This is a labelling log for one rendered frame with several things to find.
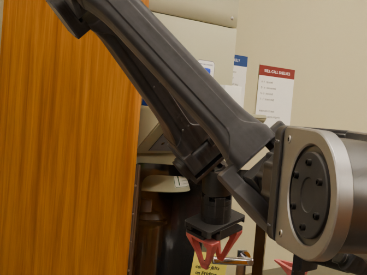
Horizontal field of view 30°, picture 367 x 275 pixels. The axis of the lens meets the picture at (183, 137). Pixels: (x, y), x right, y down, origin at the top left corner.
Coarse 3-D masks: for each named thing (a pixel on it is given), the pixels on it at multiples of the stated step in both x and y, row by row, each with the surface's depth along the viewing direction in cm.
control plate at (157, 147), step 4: (160, 136) 141; (160, 140) 143; (164, 140) 143; (156, 144) 143; (160, 144) 144; (164, 144) 145; (152, 148) 144; (156, 148) 145; (160, 148) 145; (164, 148) 146; (168, 148) 147
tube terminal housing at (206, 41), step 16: (160, 16) 147; (176, 32) 151; (192, 32) 154; (208, 32) 158; (224, 32) 162; (192, 48) 155; (208, 48) 159; (224, 48) 163; (224, 64) 163; (224, 80) 164; (144, 160) 148; (160, 160) 151; (224, 160) 166
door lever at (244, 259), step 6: (246, 252) 149; (216, 258) 143; (228, 258) 143; (234, 258) 144; (240, 258) 144; (246, 258) 144; (216, 264) 143; (222, 264) 143; (228, 264) 143; (234, 264) 144; (240, 264) 144; (246, 264) 144; (252, 264) 144
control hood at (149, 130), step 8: (144, 112) 140; (152, 112) 138; (144, 120) 140; (152, 120) 138; (264, 120) 158; (144, 128) 140; (152, 128) 138; (160, 128) 139; (144, 136) 140; (152, 136) 140; (144, 144) 141; (152, 144) 143; (144, 152) 144; (152, 152) 146; (160, 152) 147; (168, 152) 149
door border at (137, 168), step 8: (136, 168) 144; (136, 176) 144; (136, 184) 144; (136, 192) 144; (136, 200) 144; (136, 208) 144; (136, 216) 144; (128, 256) 145; (128, 264) 145; (128, 272) 145
